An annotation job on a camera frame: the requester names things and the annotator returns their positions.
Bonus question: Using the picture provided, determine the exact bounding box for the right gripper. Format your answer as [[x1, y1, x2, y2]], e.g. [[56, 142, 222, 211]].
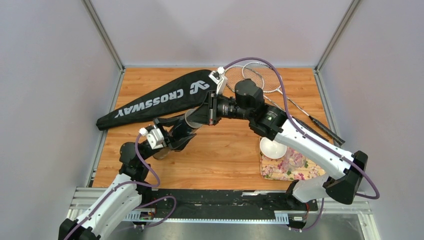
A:
[[185, 92, 249, 127]]

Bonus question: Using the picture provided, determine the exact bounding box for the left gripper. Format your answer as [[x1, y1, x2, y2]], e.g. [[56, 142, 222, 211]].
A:
[[139, 116, 197, 162]]

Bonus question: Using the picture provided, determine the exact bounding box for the black shuttlecock tube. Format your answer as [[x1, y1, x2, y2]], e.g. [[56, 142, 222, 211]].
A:
[[153, 114, 198, 160]]

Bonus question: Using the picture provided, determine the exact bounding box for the clear plastic tube lid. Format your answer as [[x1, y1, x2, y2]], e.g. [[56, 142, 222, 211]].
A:
[[184, 108, 203, 129]]

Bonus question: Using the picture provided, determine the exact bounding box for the black Crossway racket bag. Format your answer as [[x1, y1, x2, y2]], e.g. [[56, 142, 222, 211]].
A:
[[95, 69, 217, 131]]

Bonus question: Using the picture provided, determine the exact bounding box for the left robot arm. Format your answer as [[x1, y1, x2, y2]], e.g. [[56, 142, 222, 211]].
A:
[[58, 110, 200, 240]]

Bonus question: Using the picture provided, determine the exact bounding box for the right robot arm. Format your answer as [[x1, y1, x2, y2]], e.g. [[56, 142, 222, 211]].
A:
[[187, 79, 368, 210]]

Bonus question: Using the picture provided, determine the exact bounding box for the silver badminton racket left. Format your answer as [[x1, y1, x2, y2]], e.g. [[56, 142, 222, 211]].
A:
[[224, 65, 329, 142]]

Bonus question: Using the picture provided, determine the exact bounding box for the silver badminton racket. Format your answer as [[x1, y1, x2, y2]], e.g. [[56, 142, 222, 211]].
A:
[[224, 65, 329, 142], [241, 61, 345, 146]]

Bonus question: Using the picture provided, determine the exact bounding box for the silver badminton racket right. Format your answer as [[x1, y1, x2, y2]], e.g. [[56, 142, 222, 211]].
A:
[[241, 61, 345, 146]]

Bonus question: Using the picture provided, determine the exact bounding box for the white bowl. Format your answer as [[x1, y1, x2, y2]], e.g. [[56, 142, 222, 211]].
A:
[[259, 137, 287, 160]]

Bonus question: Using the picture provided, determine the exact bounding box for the clear glass cup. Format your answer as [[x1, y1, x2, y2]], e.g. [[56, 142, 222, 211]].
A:
[[285, 147, 307, 171]]

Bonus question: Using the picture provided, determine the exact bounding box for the floral tray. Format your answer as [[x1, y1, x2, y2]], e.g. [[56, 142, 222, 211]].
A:
[[259, 150, 325, 181]]

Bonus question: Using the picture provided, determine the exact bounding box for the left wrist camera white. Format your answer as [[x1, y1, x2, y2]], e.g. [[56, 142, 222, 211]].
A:
[[138, 127, 166, 150]]

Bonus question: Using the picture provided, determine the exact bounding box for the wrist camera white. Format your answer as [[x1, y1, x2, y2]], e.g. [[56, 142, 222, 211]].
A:
[[138, 127, 166, 150], [208, 66, 228, 95]]

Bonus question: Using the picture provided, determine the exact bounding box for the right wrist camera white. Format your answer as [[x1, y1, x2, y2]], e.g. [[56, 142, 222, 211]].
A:
[[208, 66, 228, 95]]

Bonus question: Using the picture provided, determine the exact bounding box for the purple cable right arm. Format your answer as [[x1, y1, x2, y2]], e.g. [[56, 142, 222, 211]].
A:
[[223, 56, 381, 232]]

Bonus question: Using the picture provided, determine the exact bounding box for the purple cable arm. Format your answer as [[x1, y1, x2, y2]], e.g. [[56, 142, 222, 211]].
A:
[[62, 132, 177, 240], [223, 56, 381, 232]]

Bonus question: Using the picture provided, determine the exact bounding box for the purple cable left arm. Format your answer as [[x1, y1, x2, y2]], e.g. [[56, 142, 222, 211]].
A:
[[62, 132, 177, 240]]

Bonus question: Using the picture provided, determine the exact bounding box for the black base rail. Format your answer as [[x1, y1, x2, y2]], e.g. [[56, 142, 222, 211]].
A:
[[141, 188, 318, 220]]

